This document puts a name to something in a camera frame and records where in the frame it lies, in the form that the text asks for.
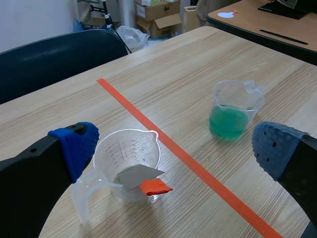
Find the brown desk with black edge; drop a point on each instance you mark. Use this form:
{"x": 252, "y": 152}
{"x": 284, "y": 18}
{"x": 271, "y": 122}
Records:
{"x": 267, "y": 27}

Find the white plastic bag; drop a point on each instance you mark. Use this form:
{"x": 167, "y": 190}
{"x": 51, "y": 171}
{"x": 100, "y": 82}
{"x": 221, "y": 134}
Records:
{"x": 132, "y": 37}

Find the clear beaker with blue liquid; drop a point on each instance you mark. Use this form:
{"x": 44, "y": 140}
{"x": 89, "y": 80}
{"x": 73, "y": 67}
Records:
{"x": 230, "y": 114}

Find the dark blue chair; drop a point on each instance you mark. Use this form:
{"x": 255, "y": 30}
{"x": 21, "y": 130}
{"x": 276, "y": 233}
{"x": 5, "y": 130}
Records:
{"x": 54, "y": 62}

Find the open brown cardboard box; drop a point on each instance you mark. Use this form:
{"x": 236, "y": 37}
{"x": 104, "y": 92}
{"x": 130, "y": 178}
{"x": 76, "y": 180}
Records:
{"x": 158, "y": 24}

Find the tall brown cardboard box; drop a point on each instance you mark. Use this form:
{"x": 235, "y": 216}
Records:
{"x": 190, "y": 18}

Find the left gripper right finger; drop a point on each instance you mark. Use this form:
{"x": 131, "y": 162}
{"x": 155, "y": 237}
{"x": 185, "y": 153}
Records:
{"x": 284, "y": 153}

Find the stacked brown cardboard box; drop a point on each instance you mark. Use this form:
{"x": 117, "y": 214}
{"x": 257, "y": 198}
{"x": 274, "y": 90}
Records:
{"x": 157, "y": 8}

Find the empty clear plastic beaker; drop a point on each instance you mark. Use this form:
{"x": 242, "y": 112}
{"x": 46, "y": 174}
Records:
{"x": 123, "y": 163}

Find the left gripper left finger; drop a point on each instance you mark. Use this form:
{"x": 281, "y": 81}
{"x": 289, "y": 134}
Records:
{"x": 37, "y": 163}

